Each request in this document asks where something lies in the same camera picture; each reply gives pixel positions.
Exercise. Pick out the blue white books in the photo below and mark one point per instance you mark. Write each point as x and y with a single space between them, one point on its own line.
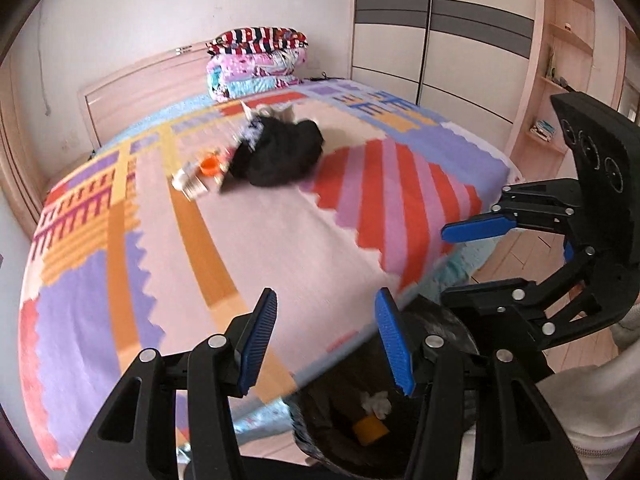
542 131

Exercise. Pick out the person's white clothing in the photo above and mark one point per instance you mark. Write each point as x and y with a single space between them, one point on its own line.
590 410

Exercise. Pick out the light wooden shelf unit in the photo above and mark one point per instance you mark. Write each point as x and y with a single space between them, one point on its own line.
545 105

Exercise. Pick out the orange bottle cap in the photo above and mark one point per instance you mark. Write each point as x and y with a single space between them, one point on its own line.
210 166

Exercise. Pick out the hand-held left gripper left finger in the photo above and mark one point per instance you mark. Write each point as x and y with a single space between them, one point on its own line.
257 342

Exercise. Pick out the white grey wardrobe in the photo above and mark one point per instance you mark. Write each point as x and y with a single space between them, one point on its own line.
465 50

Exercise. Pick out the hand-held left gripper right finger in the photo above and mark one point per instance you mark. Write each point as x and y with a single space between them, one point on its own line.
395 345

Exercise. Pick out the pink patterned folded quilt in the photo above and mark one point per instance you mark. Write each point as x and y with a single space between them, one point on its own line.
250 72

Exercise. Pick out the black lined trash bin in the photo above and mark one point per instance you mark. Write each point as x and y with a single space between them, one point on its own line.
330 440

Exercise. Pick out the black plastic bag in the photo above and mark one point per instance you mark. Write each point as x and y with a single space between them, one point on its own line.
280 155

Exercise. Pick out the colourful patterned bed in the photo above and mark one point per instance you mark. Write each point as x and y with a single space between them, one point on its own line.
260 245

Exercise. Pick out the orange yellow scrap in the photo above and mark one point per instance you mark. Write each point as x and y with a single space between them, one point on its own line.
370 430

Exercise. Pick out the light wooden headboard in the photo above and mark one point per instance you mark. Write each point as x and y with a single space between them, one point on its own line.
140 90

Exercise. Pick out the striped folded quilt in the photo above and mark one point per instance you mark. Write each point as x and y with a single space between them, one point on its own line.
255 39

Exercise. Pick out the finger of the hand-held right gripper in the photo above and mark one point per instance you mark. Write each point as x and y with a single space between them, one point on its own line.
475 227
500 310

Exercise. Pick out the white crumpled tissue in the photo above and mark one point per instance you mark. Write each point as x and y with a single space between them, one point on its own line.
376 404

